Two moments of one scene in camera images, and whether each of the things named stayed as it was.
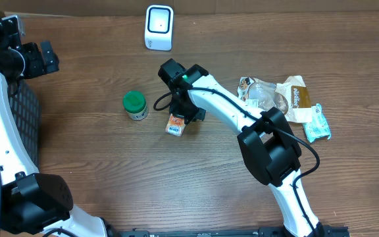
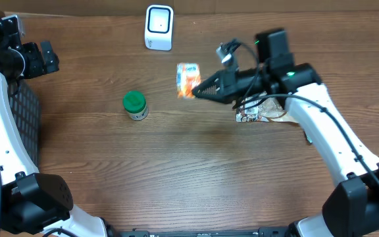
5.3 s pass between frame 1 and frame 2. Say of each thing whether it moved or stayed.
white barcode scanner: stayed
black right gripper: moved
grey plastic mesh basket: stayed
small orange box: moved
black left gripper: stayed
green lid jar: stayed
